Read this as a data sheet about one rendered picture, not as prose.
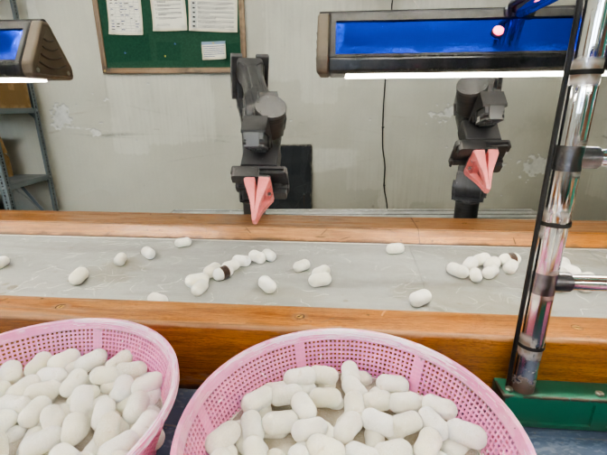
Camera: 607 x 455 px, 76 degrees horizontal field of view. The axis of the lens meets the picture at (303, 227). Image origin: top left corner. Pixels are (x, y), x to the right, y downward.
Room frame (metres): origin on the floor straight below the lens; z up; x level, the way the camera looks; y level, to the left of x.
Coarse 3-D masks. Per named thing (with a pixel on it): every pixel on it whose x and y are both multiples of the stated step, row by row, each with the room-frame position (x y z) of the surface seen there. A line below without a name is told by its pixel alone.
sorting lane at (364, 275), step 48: (0, 240) 0.76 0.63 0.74; (48, 240) 0.75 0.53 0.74; (96, 240) 0.75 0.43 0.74; (144, 240) 0.75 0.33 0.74; (192, 240) 0.75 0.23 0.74; (240, 240) 0.74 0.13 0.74; (0, 288) 0.54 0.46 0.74; (48, 288) 0.53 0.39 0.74; (96, 288) 0.53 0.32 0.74; (144, 288) 0.53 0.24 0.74; (240, 288) 0.53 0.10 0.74; (288, 288) 0.53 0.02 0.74; (336, 288) 0.53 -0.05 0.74; (384, 288) 0.53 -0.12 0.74; (432, 288) 0.53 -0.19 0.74; (480, 288) 0.53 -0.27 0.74
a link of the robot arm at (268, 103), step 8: (264, 96) 0.73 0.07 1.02; (272, 96) 0.73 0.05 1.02; (256, 104) 0.71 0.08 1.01; (264, 104) 0.72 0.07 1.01; (272, 104) 0.72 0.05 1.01; (280, 104) 0.72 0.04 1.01; (256, 112) 0.71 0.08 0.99; (264, 112) 0.70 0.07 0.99; (272, 112) 0.70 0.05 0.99; (280, 112) 0.71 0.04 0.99; (272, 120) 0.70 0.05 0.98; (280, 120) 0.71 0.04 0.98; (272, 128) 0.71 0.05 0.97; (280, 128) 0.72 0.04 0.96; (272, 136) 0.73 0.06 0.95; (280, 136) 0.74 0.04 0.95
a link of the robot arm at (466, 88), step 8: (464, 80) 0.80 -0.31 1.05; (472, 80) 0.79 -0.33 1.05; (480, 80) 0.78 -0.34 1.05; (488, 80) 0.77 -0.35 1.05; (456, 88) 0.79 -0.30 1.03; (464, 88) 0.78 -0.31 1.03; (472, 88) 0.77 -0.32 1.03; (480, 88) 0.77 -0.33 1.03; (488, 88) 0.78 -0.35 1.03; (496, 88) 0.87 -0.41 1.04; (456, 96) 0.80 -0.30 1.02; (464, 96) 0.77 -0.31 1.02; (472, 96) 0.76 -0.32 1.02; (456, 104) 0.81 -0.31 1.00; (464, 104) 0.78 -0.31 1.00; (472, 104) 0.78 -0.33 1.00; (456, 112) 0.88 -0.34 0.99; (464, 112) 0.80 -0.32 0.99
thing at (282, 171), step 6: (264, 168) 0.69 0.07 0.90; (270, 168) 0.69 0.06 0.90; (276, 168) 0.69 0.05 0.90; (282, 168) 0.69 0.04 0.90; (270, 174) 0.69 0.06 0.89; (276, 174) 0.69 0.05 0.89; (282, 174) 0.69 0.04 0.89; (276, 180) 0.71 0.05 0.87; (282, 180) 0.71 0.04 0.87; (288, 180) 0.72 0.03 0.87; (240, 186) 0.73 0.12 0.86; (288, 186) 0.71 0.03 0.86; (288, 192) 0.72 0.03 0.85
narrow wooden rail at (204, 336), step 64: (0, 320) 0.41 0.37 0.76; (128, 320) 0.40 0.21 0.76; (192, 320) 0.40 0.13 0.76; (256, 320) 0.40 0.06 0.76; (320, 320) 0.40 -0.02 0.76; (384, 320) 0.40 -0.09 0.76; (448, 320) 0.39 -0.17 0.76; (512, 320) 0.39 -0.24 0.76; (576, 320) 0.39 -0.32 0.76; (192, 384) 0.39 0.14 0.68; (448, 384) 0.36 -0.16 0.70
